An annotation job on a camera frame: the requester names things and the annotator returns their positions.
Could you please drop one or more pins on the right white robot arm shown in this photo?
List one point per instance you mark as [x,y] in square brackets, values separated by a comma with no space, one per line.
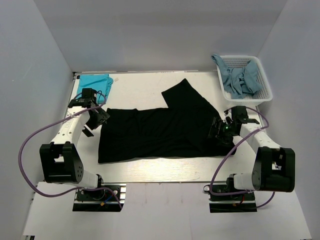
[274,165]

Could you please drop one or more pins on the crumpled grey-blue t-shirt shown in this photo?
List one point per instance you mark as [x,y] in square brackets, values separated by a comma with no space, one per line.
[238,81]

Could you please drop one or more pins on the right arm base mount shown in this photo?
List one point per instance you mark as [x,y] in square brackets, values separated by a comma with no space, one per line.
[237,203]

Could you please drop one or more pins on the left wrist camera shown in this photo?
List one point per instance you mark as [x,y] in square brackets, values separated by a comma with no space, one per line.
[86,99]

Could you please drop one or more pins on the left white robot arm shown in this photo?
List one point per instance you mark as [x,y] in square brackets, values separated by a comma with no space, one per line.
[60,160]

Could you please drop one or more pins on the black t-shirt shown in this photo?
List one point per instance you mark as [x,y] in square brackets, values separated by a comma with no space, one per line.
[184,129]

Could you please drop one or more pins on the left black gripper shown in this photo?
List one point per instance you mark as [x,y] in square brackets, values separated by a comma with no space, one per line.
[102,117]

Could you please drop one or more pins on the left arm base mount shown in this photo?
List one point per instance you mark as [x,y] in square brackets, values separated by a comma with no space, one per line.
[100,201]

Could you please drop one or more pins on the folded turquoise t-shirt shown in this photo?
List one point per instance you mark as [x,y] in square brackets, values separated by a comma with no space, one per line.
[98,82]

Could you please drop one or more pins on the white plastic basket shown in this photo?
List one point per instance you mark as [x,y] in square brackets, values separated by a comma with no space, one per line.
[239,61]

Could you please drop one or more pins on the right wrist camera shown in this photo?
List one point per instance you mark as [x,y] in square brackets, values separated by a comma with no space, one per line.
[240,113]

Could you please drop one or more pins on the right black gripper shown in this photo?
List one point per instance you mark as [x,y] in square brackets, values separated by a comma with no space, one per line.
[219,123]

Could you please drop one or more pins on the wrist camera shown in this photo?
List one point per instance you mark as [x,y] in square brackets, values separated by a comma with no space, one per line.
[86,99]
[240,113]

